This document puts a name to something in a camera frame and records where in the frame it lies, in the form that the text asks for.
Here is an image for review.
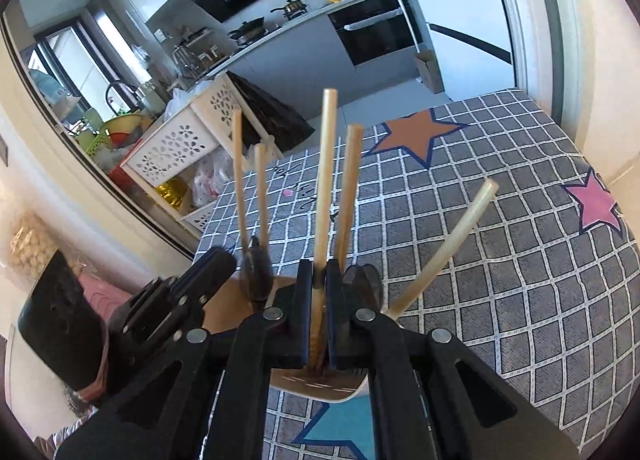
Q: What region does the dark transparent spoon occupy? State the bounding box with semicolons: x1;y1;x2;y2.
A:
343;264;384;311

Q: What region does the grey checked tablecloth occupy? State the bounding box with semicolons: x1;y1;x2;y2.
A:
192;86;640;460

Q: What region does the kitchen faucet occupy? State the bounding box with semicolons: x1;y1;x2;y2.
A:
104;79;141;116

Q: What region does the black built-in oven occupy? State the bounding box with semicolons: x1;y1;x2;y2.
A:
329;0;424;66

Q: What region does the white refrigerator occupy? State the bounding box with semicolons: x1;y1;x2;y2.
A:
417;0;515;101

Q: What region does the pink plastic stool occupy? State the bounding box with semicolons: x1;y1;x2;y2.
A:
78;272;131;322

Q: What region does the black handled spoon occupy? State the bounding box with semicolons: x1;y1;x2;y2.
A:
240;237;273;306

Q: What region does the white perforated storage rack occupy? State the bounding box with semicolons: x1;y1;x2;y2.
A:
122;71;283;237

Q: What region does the black garbage bag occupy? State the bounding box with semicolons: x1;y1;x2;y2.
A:
228;72;314;152

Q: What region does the wooden chopstick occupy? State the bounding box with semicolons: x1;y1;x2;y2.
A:
334;124;363;270
232;110;248;255
255;143;269;251
385;178;499;320
308;88;337;371

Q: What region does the bag of round nuts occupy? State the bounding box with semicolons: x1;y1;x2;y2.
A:
10;213;58;281

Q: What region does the cardboard box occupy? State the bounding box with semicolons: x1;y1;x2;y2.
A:
414;50;445;94

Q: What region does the black cooking wok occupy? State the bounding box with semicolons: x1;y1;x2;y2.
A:
228;16;267;46

